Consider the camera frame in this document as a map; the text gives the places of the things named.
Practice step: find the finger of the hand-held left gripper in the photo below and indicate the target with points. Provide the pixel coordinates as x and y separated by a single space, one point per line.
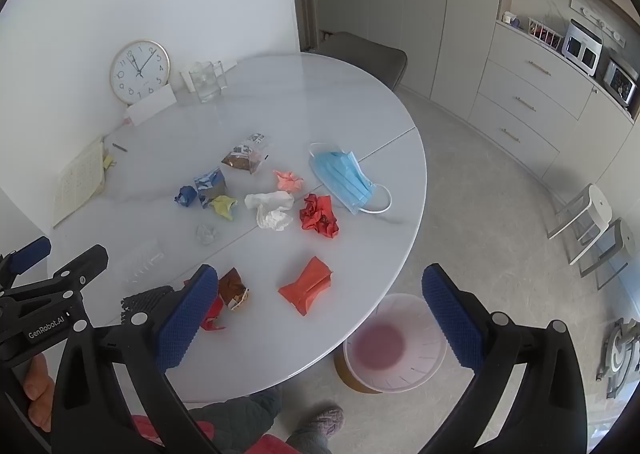
31 253
82 266

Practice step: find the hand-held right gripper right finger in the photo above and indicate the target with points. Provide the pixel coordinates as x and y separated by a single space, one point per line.
450 321

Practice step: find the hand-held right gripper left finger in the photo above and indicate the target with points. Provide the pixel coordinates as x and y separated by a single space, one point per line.
186 321

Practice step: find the white plastic waste bin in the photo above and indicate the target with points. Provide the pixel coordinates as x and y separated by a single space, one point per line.
395 344

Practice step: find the blue face mask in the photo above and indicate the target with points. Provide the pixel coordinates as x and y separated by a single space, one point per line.
345 178

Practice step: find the person's left hand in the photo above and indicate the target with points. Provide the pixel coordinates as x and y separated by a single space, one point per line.
39 384

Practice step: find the red shiny wrapper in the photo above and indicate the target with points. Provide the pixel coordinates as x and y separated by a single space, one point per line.
214 316

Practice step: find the brown snack wrapper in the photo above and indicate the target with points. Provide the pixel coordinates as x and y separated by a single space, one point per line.
233 286

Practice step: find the flat clear plastic wrapper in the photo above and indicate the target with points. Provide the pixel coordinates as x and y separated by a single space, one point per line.
142 261

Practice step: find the cream paper notepad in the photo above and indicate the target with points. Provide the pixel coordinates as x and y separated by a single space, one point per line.
77 181

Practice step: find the small clear crumpled plastic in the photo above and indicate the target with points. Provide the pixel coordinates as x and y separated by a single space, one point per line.
208 234

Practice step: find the grey quilted trouser leg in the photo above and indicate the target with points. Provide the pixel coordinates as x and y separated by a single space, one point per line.
240 414

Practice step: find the yellow crumpled paper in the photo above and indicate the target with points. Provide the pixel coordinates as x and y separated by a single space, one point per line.
224 206

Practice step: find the dark pen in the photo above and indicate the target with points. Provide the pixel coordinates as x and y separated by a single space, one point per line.
120 148

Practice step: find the blue crumpled paper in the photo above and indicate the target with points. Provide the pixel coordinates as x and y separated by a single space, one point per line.
185 196

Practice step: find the orange folded paper box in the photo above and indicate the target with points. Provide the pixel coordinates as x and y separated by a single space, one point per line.
306 286

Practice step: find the blue and brown wrapper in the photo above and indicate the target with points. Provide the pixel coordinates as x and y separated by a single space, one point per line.
210 186

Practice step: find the white crumpled tissue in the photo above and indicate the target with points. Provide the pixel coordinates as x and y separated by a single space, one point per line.
270 211

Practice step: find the grey knitted slipper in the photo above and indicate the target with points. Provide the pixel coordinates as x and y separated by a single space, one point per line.
320 426

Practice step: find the red crumpled paper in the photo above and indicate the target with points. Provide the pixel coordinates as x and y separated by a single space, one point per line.
319 216

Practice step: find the clear brown snack packet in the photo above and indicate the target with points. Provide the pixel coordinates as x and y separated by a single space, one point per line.
242 159

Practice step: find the grey round floor device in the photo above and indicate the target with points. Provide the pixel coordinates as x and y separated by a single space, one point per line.
620 354

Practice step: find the white paper card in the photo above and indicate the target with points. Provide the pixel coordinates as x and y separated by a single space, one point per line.
150 106

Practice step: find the pink crumpled paper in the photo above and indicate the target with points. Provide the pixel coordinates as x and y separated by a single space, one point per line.
288 180

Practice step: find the grey step stool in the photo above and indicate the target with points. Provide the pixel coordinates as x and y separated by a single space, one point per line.
610 244

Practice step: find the white step stool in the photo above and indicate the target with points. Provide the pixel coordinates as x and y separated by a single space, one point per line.
595 204

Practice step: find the clear glass container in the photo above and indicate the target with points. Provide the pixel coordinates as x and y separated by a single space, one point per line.
206 82

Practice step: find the beige drawer cabinet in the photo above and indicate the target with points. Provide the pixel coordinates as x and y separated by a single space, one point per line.
530 93

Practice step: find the grey upholstered chair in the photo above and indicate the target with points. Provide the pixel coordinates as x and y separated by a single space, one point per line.
370 53

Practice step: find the silver countertop appliance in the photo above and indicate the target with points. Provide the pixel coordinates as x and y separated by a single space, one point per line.
620 81

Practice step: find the tall beige cupboard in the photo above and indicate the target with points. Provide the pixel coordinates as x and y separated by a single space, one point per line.
450 23

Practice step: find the spice jar rack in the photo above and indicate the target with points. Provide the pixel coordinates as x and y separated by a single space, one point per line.
546 33

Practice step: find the white countertop oven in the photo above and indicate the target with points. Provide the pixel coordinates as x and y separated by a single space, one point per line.
581 47

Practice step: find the round white wall clock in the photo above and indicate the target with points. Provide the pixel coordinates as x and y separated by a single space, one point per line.
140 72

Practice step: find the white wall hook rail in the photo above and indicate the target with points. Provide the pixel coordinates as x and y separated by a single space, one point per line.
597 21

